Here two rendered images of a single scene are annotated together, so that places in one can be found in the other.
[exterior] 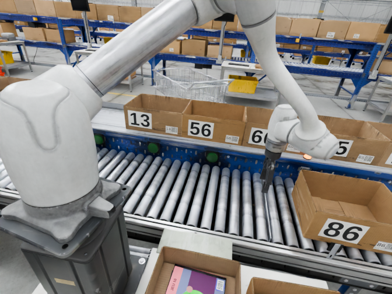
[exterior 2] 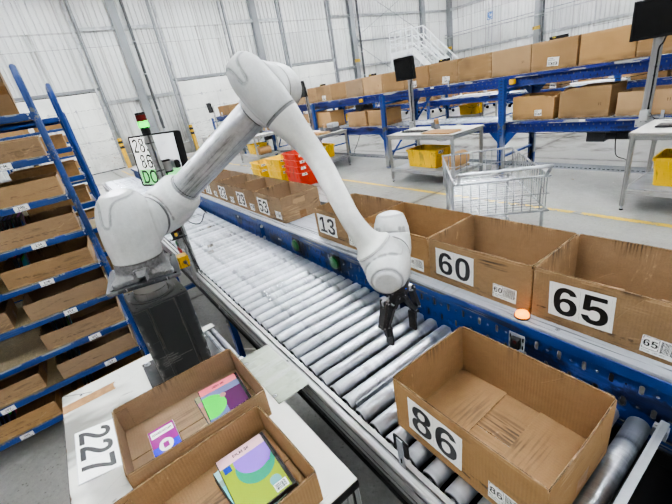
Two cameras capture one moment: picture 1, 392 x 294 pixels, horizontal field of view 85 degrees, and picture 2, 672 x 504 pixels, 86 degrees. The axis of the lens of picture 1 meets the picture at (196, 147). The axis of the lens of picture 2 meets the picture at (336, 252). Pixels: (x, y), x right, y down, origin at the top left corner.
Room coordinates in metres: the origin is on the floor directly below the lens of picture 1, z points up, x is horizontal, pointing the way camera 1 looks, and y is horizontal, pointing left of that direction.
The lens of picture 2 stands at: (0.09, -0.98, 1.61)
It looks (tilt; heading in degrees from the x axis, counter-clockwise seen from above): 24 degrees down; 48
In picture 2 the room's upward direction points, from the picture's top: 10 degrees counter-clockwise
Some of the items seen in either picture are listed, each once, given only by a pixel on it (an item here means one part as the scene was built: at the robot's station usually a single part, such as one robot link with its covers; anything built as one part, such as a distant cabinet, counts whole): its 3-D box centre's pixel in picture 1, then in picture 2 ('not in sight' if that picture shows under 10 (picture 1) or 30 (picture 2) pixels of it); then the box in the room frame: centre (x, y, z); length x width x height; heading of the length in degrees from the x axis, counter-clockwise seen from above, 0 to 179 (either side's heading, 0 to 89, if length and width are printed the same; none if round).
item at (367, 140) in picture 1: (337, 137); (629, 292); (1.23, -0.89, 0.96); 0.39 x 0.29 x 0.17; 81
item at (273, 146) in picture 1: (275, 143); not in sight; (0.87, -0.37, 1.08); 0.09 x 0.09 x 0.06
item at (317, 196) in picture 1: (345, 208); (493, 412); (0.74, -0.72, 0.83); 0.39 x 0.29 x 0.17; 81
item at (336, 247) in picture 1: (332, 252); (402, 454); (0.55, -0.58, 0.78); 0.05 x 0.01 x 0.11; 81
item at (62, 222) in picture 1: (72, 195); (141, 265); (0.36, 0.28, 1.19); 0.22 x 0.18 x 0.06; 72
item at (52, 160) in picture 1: (49, 137); (128, 223); (0.37, 0.30, 1.33); 0.18 x 0.16 x 0.22; 35
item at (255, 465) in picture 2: not in sight; (254, 473); (0.28, -0.33, 0.79); 0.19 x 0.14 x 0.02; 81
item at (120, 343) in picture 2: not in sight; (96, 344); (0.20, 1.57, 0.39); 0.40 x 0.30 x 0.10; 172
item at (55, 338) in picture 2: not in sight; (83, 317); (0.21, 1.57, 0.59); 0.40 x 0.30 x 0.10; 169
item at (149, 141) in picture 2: not in sight; (175, 215); (0.79, 1.11, 1.11); 0.12 x 0.05 x 0.88; 81
